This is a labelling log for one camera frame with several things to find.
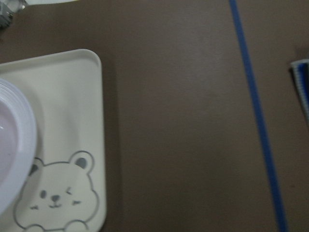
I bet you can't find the cream bear tray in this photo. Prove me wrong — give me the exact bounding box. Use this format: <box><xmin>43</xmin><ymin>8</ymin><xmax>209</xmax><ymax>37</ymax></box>
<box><xmin>0</xmin><ymin>49</ymin><xmax>107</xmax><ymax>232</ymax></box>

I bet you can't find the white round plate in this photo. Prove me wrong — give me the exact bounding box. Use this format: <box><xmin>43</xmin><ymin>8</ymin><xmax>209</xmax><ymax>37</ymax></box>
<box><xmin>0</xmin><ymin>79</ymin><xmax>37</xmax><ymax>214</ymax></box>

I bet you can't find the folded grey cloth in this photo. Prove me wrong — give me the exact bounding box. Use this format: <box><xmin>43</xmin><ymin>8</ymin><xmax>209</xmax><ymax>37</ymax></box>
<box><xmin>291</xmin><ymin>58</ymin><xmax>309</xmax><ymax>121</ymax></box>

